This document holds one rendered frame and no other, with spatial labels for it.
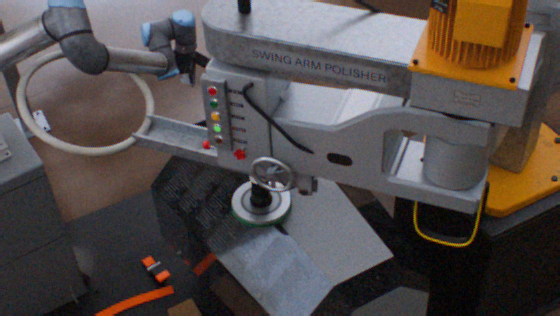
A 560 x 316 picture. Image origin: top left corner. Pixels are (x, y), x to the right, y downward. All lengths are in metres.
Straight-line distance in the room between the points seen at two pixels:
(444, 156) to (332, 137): 0.34
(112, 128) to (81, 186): 0.47
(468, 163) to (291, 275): 0.81
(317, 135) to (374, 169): 0.20
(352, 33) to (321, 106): 0.31
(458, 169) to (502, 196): 0.75
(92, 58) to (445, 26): 1.19
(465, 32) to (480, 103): 0.25
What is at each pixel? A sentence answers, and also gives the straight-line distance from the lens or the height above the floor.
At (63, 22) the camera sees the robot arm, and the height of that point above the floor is 1.56.
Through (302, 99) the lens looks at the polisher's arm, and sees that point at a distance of 2.53.
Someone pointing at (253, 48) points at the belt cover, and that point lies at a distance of 2.30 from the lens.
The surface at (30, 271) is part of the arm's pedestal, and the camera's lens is 3.64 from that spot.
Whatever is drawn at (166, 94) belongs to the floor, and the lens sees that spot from 4.83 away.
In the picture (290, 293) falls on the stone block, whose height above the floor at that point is 0.73.
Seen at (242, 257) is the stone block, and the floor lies 0.68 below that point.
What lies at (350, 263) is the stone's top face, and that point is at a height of 0.83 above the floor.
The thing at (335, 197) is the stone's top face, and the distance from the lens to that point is 2.99.
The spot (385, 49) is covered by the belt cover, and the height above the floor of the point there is 1.70.
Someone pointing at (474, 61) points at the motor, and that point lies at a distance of 2.14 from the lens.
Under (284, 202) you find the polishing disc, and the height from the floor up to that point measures 0.88.
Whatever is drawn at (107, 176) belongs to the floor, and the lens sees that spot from 4.39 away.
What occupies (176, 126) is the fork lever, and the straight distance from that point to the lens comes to 2.91.
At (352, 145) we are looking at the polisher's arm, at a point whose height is 1.35.
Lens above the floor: 3.02
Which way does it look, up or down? 44 degrees down
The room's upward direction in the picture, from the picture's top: 4 degrees counter-clockwise
